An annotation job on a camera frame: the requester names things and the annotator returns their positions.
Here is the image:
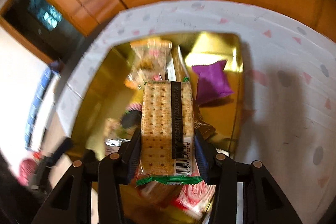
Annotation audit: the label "yellow striped snack bag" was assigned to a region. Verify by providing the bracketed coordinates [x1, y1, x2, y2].
[125, 98, 142, 113]

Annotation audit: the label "purple snack pouch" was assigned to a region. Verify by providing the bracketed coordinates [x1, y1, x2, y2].
[192, 60, 234, 105]

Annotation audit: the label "sesame bar clear packet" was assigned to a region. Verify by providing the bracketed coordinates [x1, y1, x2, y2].
[139, 181, 182, 205]

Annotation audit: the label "long white gold box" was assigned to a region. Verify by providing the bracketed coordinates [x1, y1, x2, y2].
[166, 45, 190, 83]

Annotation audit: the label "orange nut snack bag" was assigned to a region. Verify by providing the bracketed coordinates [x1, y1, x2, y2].
[124, 38, 172, 90]

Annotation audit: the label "gold rectangular tin box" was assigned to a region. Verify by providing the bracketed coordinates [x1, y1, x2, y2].
[65, 31, 245, 224]

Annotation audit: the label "yellow green foil snack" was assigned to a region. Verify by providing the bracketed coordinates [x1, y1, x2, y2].
[104, 110, 141, 154]

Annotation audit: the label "white patterned tablecloth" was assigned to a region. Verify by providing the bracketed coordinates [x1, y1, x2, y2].
[56, 0, 335, 223]

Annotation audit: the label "red snack packet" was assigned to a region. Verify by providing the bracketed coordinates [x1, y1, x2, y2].
[170, 181, 216, 220]

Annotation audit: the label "brown pastry packet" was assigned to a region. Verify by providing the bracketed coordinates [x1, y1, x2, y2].
[194, 111, 216, 140]

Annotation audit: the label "cracker pack green ends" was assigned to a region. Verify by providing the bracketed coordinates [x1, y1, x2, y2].
[137, 81, 202, 186]

